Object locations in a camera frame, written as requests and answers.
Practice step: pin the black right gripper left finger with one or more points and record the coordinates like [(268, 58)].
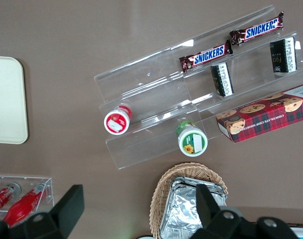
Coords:
[(66, 209)]

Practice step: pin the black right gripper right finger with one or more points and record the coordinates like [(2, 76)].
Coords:
[(207, 209)]

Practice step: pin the foil wrapped sandwich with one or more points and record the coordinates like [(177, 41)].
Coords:
[(181, 211)]

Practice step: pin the woven wicker basket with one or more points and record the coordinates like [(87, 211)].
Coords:
[(161, 194)]

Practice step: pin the cream plastic tray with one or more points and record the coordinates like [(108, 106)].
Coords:
[(7, 99)]

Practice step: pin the clear acrylic bottle holder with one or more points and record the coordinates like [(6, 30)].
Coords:
[(48, 189)]

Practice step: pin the green lidded yogurt cup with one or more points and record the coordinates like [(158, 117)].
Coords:
[(193, 142)]

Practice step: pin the red lidded yogurt cup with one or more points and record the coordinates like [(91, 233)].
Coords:
[(117, 122)]

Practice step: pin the red tartan cookie box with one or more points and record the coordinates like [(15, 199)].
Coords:
[(265, 114)]

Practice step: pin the black snack packet white label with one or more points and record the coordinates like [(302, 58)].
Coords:
[(222, 79), (283, 56)]

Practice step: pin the clear acrylic stepped display shelf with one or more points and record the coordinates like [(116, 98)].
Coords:
[(151, 84)]

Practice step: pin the Snickers chocolate bar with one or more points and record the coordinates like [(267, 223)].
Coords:
[(259, 27), (208, 55)]

